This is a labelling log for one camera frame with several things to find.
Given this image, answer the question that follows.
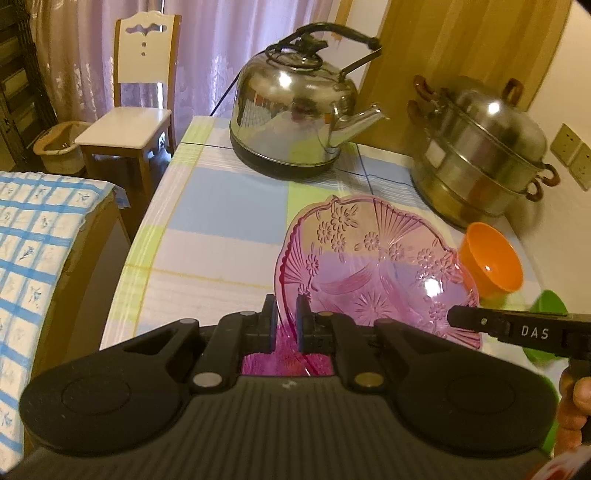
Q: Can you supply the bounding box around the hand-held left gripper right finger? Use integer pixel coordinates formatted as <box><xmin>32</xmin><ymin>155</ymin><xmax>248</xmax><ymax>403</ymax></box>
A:
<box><xmin>296</xmin><ymin>294</ymin><xmax>447</xmax><ymax>389</ymax></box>

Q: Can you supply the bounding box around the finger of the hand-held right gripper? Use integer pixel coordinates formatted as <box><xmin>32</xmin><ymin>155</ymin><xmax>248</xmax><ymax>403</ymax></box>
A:
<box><xmin>447</xmin><ymin>305</ymin><xmax>506</xmax><ymax>341</ymax></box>

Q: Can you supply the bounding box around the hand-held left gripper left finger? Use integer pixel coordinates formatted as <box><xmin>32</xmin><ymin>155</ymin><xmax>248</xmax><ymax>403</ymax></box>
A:
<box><xmin>124</xmin><ymin>294</ymin><xmax>279</xmax><ymax>394</ymax></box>

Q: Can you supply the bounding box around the green plastic bowl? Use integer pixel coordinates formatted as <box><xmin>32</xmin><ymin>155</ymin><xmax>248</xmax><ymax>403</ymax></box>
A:
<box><xmin>522</xmin><ymin>290</ymin><xmax>571</xmax><ymax>367</ymax></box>

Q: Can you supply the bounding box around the orange plastic bowl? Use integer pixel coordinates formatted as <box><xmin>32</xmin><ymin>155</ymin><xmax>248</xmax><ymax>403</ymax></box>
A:
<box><xmin>457</xmin><ymin>222</ymin><xmax>525</xmax><ymax>305</ymax></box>

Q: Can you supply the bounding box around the pink glass plate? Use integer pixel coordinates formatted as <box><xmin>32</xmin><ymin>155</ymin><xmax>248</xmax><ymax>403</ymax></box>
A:
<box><xmin>240</xmin><ymin>195</ymin><xmax>483</xmax><ymax>377</ymax></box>

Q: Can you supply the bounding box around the person's right hand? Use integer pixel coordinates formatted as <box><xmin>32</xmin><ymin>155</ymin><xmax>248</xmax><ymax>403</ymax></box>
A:
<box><xmin>555</xmin><ymin>376</ymin><xmax>591</xmax><ymax>457</ymax></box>

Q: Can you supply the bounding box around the checked tablecloth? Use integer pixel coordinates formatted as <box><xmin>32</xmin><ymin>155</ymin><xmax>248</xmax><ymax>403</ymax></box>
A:
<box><xmin>99</xmin><ymin>115</ymin><xmax>555</xmax><ymax>370</ymax></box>

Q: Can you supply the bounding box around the stainless steel steamer pot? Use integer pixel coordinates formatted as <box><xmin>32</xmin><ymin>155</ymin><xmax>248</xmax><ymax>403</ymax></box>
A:
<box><xmin>407</xmin><ymin>75</ymin><xmax>560</xmax><ymax>230</ymax></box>

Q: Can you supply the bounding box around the stainless steel kettle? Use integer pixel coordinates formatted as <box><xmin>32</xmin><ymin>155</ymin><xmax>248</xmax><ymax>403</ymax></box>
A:
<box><xmin>229</xmin><ymin>22</ymin><xmax>386</xmax><ymax>180</ymax></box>

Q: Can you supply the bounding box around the blue checked blanket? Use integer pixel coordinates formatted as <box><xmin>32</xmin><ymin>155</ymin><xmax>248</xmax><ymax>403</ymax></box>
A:
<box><xmin>0</xmin><ymin>171</ymin><xmax>118</xmax><ymax>457</ymax></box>

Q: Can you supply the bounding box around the white wooden chair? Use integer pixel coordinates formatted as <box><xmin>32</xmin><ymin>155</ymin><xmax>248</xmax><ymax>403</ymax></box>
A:
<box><xmin>74</xmin><ymin>11</ymin><xmax>182</xmax><ymax>204</ymax></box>

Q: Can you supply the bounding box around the woven waste basket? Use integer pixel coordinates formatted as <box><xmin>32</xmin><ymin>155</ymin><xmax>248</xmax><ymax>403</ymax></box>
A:
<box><xmin>33</xmin><ymin>121</ymin><xmax>93</xmax><ymax>176</ymax></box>

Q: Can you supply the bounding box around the wooden door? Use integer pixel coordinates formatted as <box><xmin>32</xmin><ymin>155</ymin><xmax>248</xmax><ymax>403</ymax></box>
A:
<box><xmin>358</xmin><ymin>0</ymin><xmax>573</xmax><ymax>112</ymax></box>

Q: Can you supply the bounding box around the pale lace curtain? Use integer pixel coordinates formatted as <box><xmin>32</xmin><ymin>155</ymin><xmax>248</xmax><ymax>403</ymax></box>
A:
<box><xmin>28</xmin><ymin>0</ymin><xmax>345</xmax><ymax>153</ymax></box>

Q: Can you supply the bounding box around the dark shelf unit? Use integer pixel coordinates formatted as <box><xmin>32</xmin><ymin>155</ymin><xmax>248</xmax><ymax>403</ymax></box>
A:
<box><xmin>0</xmin><ymin>0</ymin><xmax>58</xmax><ymax>171</ymax></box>

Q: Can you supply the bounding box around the beige wall socket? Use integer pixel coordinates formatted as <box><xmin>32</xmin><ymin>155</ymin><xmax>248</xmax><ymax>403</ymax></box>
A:
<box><xmin>570</xmin><ymin>143</ymin><xmax>591</xmax><ymax>191</ymax></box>
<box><xmin>550</xmin><ymin>124</ymin><xmax>583</xmax><ymax>161</ymax></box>

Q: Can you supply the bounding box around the black kettle cord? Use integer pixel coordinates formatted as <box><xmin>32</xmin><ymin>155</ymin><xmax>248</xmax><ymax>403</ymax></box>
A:
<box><xmin>210</xmin><ymin>69</ymin><xmax>242</xmax><ymax>117</ymax></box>

